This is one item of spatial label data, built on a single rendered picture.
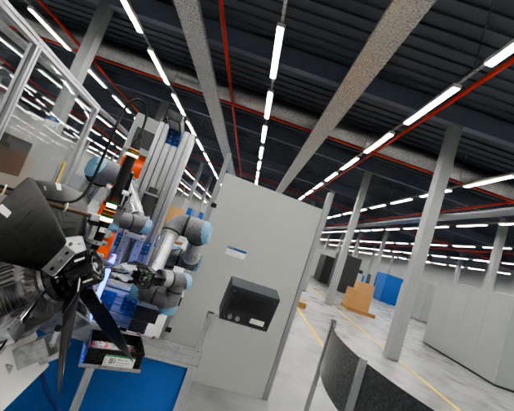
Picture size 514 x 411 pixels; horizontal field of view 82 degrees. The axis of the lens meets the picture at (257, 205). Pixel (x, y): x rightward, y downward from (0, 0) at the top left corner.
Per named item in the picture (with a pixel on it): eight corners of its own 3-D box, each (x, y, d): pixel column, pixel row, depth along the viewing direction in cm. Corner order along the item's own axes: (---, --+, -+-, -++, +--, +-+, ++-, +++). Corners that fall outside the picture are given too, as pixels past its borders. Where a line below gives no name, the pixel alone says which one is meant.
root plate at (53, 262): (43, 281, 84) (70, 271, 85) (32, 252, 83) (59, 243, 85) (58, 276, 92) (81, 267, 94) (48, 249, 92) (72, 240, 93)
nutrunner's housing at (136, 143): (89, 249, 104) (138, 130, 109) (86, 247, 106) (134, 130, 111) (100, 252, 106) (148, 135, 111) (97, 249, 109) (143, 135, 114)
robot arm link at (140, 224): (128, 183, 177) (144, 240, 146) (110, 176, 169) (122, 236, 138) (139, 169, 174) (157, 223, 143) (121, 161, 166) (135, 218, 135)
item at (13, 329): (3, 348, 68) (-6, 334, 67) (16, 332, 74) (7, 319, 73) (15, 344, 68) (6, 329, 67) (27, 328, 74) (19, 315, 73)
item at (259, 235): (147, 370, 273) (227, 152, 297) (148, 368, 278) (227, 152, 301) (267, 400, 293) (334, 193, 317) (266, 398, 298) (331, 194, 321)
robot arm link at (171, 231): (170, 204, 155) (126, 293, 127) (190, 211, 156) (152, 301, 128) (168, 215, 164) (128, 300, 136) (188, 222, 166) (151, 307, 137)
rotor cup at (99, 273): (55, 307, 88) (99, 289, 91) (37, 261, 88) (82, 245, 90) (75, 294, 102) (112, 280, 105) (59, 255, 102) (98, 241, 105)
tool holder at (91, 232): (82, 242, 100) (94, 214, 101) (77, 237, 105) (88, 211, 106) (109, 247, 107) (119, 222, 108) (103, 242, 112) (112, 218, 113)
